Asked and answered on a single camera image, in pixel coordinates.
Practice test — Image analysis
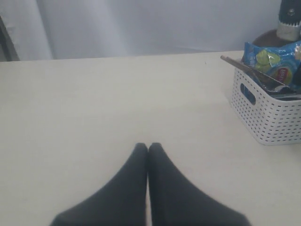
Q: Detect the brown wooden chopstick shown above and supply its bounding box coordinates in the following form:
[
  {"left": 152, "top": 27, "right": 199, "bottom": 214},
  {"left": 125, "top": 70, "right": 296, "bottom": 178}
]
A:
[{"left": 220, "top": 56, "right": 286, "bottom": 87}]

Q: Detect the brown wooden plate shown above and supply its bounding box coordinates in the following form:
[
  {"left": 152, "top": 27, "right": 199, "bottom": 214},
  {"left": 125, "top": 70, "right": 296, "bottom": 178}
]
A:
[{"left": 253, "top": 29, "right": 290, "bottom": 47}]

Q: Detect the blue Lay's chips bag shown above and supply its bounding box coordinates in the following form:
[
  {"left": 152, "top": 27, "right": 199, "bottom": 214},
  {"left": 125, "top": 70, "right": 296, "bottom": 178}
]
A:
[{"left": 244, "top": 41, "right": 301, "bottom": 89}]

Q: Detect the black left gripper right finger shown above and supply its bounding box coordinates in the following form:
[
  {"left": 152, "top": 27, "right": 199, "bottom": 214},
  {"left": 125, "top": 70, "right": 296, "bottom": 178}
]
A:
[{"left": 148, "top": 143, "right": 250, "bottom": 226}]

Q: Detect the white perforated plastic basket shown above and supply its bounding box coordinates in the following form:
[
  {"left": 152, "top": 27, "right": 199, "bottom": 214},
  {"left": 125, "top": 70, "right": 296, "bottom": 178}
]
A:
[{"left": 230, "top": 68, "right": 301, "bottom": 145}]

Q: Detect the dark metal frame post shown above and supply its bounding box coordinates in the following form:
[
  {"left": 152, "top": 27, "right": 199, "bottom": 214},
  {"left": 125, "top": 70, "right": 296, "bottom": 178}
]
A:
[{"left": 0, "top": 17, "right": 20, "bottom": 62}]

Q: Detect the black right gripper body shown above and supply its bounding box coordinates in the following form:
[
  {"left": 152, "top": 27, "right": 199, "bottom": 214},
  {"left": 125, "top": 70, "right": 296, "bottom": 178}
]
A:
[{"left": 276, "top": 0, "right": 301, "bottom": 41}]

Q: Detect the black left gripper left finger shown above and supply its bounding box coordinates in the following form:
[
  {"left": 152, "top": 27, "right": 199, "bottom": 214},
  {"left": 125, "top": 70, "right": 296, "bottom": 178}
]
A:
[{"left": 51, "top": 143, "right": 148, "bottom": 226}]

